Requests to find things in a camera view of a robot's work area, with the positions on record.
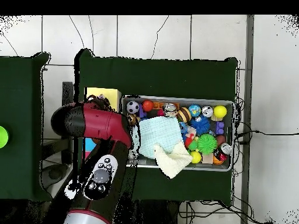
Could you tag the cream muslin cloth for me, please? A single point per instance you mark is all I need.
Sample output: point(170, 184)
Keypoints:
point(172, 161)

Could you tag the light blue muslin cloth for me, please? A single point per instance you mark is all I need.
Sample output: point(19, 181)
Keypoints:
point(158, 133)

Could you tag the dark green tablecloth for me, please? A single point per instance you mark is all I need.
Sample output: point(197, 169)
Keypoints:
point(21, 77)
point(163, 77)

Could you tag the toy hamburger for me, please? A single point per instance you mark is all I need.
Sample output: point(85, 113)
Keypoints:
point(184, 114)

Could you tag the large green spiky ball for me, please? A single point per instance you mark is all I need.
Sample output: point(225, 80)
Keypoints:
point(207, 144)

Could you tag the crushed silver can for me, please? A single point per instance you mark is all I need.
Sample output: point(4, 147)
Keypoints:
point(169, 109)

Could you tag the shallow metal mesh bin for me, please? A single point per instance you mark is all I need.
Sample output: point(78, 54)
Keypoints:
point(182, 99)

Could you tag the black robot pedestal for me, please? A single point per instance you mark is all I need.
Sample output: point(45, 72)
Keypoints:
point(151, 212)

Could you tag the wooden box with three holes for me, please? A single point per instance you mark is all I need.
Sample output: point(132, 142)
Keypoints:
point(114, 95)

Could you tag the colourful paper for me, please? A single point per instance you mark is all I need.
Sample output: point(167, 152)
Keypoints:
point(101, 96)

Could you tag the green plastic cup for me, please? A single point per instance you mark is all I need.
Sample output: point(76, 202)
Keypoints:
point(3, 137)

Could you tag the black and white soccer ball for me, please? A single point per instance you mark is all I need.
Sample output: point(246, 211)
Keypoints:
point(132, 107)

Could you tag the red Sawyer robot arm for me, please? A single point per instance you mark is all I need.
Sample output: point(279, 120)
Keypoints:
point(100, 123)

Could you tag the orange ball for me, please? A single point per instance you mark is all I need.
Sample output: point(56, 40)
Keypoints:
point(147, 105)

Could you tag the yellow ball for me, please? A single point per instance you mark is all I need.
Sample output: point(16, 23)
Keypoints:
point(220, 111)

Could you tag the dark blue spiky ball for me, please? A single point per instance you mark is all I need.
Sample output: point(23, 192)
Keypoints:
point(199, 124)

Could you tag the globe print ball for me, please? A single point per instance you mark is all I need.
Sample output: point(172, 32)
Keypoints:
point(194, 110)

